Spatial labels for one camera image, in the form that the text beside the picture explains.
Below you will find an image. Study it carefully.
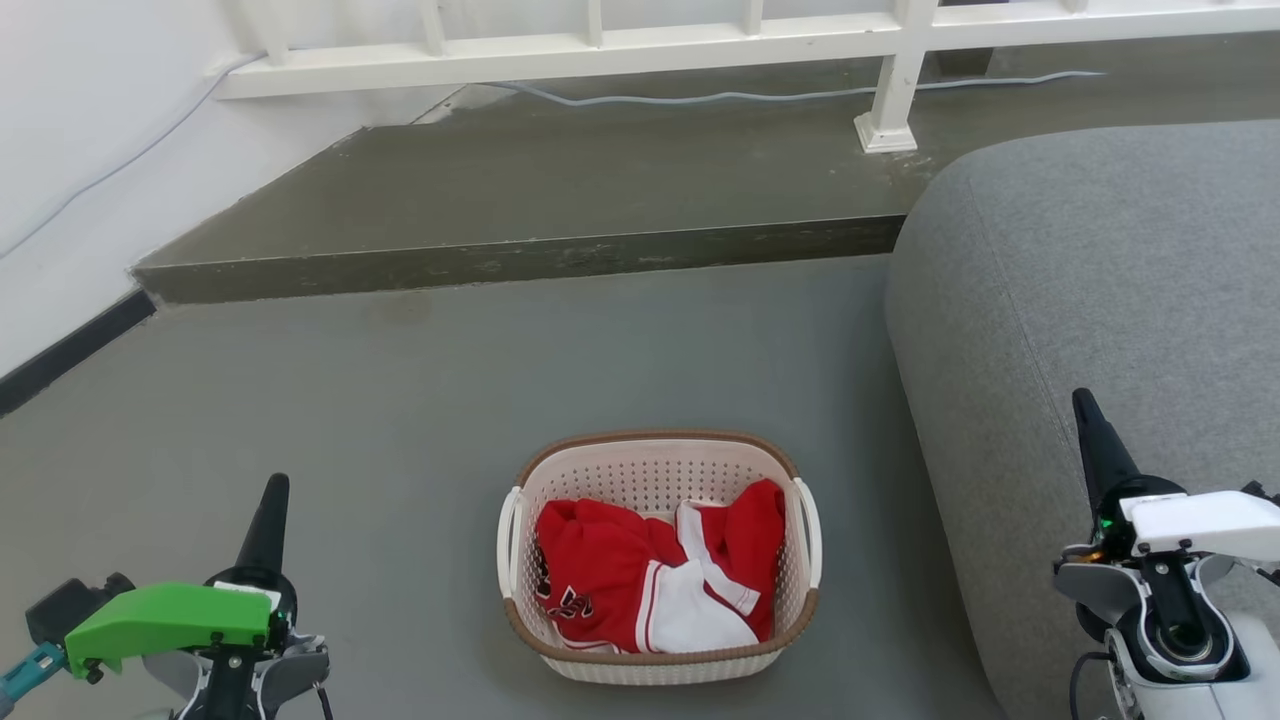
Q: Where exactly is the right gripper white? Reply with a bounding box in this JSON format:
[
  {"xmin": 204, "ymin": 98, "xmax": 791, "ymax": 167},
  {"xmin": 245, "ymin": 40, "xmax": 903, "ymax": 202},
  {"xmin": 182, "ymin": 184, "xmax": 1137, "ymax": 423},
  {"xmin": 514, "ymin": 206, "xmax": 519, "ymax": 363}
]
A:
[{"xmin": 1071, "ymin": 388, "xmax": 1280, "ymax": 563}]

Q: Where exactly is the left gripper bright green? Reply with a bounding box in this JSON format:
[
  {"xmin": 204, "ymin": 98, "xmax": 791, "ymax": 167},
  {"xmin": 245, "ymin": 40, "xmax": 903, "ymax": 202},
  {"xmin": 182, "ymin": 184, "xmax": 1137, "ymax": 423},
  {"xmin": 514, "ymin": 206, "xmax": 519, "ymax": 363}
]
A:
[{"xmin": 63, "ymin": 473, "xmax": 299, "ymax": 686}]

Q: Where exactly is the cream plastic laundry basket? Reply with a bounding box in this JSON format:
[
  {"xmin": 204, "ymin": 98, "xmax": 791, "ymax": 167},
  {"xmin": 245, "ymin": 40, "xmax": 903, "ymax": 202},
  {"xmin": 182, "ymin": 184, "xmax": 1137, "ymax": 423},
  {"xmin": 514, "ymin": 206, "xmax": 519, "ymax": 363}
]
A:
[{"xmin": 496, "ymin": 430, "xmax": 823, "ymax": 686}]

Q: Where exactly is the grey fabric sofa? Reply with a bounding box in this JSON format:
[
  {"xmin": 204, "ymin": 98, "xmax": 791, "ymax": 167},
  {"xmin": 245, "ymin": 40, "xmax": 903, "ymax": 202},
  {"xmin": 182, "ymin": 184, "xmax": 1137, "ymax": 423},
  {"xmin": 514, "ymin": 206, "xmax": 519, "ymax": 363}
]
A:
[{"xmin": 884, "ymin": 120, "xmax": 1280, "ymax": 720}]

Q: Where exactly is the black baseboard strip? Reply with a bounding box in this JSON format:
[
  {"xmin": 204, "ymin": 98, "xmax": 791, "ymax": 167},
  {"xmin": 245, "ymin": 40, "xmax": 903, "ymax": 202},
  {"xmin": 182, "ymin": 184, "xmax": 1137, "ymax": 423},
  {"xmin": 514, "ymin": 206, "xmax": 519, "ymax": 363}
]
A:
[{"xmin": 0, "ymin": 288, "xmax": 158, "ymax": 419}]

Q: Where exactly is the red white sports jersey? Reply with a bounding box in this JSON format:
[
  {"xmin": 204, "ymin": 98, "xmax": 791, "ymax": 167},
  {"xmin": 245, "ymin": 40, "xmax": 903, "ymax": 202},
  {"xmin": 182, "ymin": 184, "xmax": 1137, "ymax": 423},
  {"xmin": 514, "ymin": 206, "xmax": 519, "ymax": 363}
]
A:
[{"xmin": 535, "ymin": 478, "xmax": 787, "ymax": 655}]

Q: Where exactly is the raised concrete step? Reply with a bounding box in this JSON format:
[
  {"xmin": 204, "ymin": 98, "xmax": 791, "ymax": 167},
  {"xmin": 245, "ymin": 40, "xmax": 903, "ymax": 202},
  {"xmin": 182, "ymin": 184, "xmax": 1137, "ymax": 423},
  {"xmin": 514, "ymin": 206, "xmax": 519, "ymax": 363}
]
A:
[{"xmin": 132, "ymin": 35, "xmax": 1280, "ymax": 305}]

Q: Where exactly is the white metal railing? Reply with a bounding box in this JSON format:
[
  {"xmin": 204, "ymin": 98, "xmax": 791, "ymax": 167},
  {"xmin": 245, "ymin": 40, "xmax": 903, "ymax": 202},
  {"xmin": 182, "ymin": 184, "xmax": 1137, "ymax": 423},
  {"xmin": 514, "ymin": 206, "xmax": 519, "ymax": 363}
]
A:
[{"xmin": 212, "ymin": 0, "xmax": 1280, "ymax": 155}]

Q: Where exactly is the black camera box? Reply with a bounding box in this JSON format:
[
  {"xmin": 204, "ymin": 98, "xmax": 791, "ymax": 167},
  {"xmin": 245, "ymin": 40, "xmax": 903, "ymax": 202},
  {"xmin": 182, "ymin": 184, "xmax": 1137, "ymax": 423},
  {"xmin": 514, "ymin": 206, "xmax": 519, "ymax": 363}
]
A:
[{"xmin": 25, "ymin": 573, "xmax": 136, "ymax": 646}]

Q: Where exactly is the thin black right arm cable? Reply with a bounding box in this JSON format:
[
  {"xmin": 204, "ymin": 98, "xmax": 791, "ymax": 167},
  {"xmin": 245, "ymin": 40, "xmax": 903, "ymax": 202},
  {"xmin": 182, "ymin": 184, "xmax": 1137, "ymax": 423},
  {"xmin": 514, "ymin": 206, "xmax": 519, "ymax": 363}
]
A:
[{"xmin": 1068, "ymin": 652, "xmax": 1113, "ymax": 720}]

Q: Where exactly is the teal plastic bracket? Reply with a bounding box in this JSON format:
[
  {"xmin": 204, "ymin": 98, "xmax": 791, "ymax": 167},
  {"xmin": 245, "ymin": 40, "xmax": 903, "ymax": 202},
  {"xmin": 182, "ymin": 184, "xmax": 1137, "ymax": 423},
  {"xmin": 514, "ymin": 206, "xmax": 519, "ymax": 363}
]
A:
[{"xmin": 0, "ymin": 643, "xmax": 67, "ymax": 707}]

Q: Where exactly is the thin grey wall cable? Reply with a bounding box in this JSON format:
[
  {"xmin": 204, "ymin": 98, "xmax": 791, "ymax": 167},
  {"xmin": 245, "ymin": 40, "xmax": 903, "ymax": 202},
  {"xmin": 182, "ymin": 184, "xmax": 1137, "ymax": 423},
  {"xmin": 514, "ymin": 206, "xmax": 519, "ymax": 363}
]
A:
[{"xmin": 0, "ymin": 55, "xmax": 261, "ymax": 261}]

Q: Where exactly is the dark brown post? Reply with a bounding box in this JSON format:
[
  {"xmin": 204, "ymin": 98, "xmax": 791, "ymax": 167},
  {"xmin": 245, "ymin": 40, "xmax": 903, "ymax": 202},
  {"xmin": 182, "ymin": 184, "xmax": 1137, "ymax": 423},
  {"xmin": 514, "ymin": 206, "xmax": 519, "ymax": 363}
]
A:
[{"xmin": 935, "ymin": 0, "xmax": 1011, "ymax": 79}]

